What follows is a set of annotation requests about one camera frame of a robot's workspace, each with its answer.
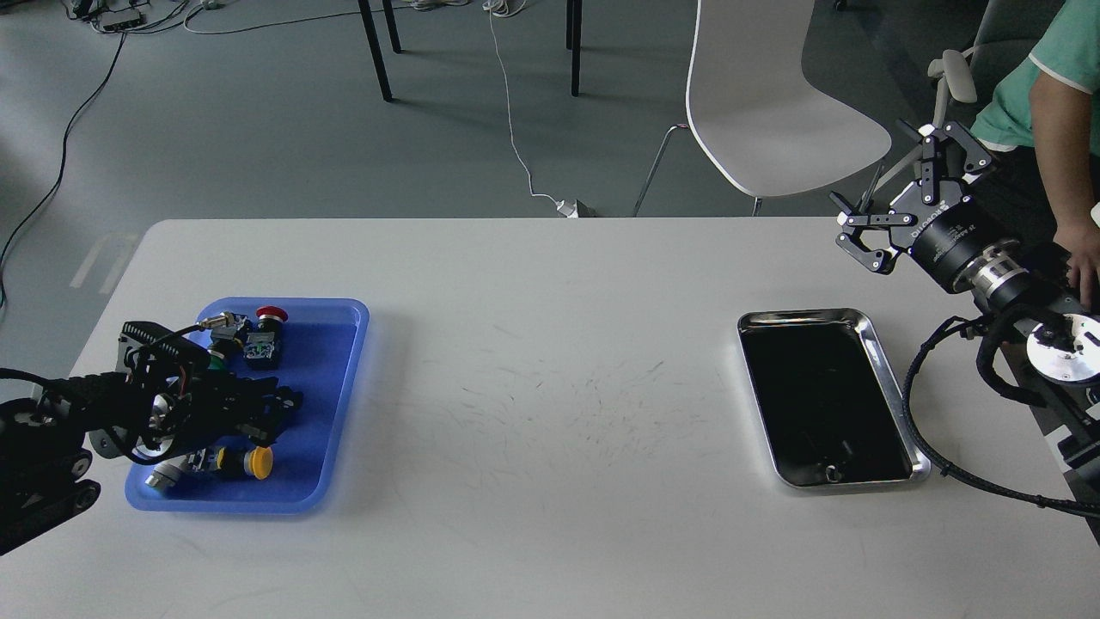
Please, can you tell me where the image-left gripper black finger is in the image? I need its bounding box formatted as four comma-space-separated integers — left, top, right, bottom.
219, 413, 296, 447
232, 377, 303, 414

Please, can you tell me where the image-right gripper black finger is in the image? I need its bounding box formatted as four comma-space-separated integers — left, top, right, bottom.
828, 191, 914, 276
895, 120, 993, 207

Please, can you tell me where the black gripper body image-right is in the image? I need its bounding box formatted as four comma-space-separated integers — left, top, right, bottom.
890, 185, 1015, 294

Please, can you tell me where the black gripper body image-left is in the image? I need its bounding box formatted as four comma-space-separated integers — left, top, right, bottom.
89, 321, 259, 465

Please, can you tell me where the blue plastic tray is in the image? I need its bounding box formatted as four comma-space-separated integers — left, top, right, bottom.
123, 297, 370, 516

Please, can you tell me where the silver metal tray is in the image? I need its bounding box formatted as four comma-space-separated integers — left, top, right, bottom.
737, 307, 931, 493

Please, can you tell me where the person's hand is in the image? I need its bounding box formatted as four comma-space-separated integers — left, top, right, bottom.
1054, 220, 1099, 312

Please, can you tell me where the orange grey contact block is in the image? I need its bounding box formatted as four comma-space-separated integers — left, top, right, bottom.
144, 453, 205, 493

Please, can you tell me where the person in green shirt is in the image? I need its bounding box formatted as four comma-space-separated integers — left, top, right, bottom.
968, 0, 1100, 259

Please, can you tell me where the grey office chair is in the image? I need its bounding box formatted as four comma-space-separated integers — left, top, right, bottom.
859, 0, 1066, 215

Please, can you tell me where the white plastic chair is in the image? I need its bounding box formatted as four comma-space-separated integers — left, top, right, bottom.
685, 1, 891, 205

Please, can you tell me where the white power adapter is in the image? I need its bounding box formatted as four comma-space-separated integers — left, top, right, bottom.
556, 199, 596, 218

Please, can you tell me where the black table leg right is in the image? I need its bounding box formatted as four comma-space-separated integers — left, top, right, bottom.
565, 0, 583, 97

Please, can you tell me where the black table leg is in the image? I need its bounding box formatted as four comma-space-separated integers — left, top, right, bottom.
565, 0, 583, 97
358, 0, 402, 103

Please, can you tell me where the black table leg left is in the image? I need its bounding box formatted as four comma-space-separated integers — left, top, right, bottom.
358, 0, 402, 103

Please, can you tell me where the yellow push button switch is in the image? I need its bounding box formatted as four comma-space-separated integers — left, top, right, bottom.
204, 446, 274, 480

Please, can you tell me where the red push button switch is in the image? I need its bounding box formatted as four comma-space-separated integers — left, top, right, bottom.
243, 305, 290, 371

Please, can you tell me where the green push button switch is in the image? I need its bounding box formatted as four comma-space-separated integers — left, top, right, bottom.
198, 312, 251, 371

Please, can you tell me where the black cable on floor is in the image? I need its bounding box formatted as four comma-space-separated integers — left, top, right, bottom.
0, 26, 127, 302

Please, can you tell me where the white cable on floor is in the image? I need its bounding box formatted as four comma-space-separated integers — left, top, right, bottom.
481, 0, 568, 207

